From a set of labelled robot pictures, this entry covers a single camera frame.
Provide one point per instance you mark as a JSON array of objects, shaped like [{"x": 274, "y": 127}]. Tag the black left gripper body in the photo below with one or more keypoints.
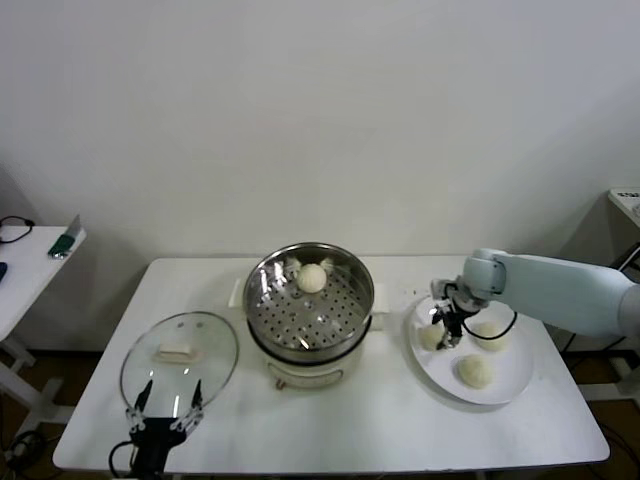
[{"x": 157, "y": 440}]

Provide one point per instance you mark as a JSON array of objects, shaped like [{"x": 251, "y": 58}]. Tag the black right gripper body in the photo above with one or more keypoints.
[{"x": 457, "y": 311}]

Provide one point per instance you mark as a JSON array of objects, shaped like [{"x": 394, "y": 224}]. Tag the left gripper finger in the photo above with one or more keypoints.
[
  {"x": 139, "y": 410},
  {"x": 195, "y": 412}
]

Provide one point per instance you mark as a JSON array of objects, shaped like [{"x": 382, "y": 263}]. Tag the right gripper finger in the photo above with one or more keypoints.
[
  {"x": 437, "y": 317},
  {"x": 452, "y": 336}
]

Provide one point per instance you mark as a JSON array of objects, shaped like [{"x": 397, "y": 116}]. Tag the white steamed baozi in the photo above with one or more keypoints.
[
  {"x": 474, "y": 371},
  {"x": 492, "y": 337},
  {"x": 429, "y": 339},
  {"x": 312, "y": 278}
]

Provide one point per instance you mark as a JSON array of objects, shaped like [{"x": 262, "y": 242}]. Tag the round glass pot lid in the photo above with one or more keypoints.
[{"x": 210, "y": 350}]

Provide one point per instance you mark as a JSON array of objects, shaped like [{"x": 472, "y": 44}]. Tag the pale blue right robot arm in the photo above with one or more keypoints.
[{"x": 560, "y": 290}]

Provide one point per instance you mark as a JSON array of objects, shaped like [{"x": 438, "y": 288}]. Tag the perforated steel steamer basket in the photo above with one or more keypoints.
[{"x": 310, "y": 315}]

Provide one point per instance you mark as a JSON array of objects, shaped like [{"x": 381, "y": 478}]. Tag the white round plate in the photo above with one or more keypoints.
[{"x": 515, "y": 370}]

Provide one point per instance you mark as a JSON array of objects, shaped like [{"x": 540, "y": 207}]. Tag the white electric cooking pot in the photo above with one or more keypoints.
[{"x": 305, "y": 370}]

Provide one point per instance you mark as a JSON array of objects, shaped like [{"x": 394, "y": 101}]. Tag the white side table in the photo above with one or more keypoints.
[{"x": 30, "y": 270}]

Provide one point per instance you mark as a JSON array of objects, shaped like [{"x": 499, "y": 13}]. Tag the green and silver tool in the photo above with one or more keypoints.
[{"x": 62, "y": 245}]

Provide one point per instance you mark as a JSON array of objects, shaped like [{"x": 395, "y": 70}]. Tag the dark blue object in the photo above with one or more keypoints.
[{"x": 3, "y": 272}]

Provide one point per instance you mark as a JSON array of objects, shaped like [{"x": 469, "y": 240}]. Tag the white cabinet with label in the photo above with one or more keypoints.
[{"x": 627, "y": 200}]

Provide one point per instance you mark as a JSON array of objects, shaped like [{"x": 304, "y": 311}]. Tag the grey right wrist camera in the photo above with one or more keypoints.
[{"x": 442, "y": 289}]

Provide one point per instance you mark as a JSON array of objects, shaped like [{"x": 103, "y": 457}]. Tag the white table foot frame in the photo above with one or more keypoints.
[{"x": 612, "y": 390}]

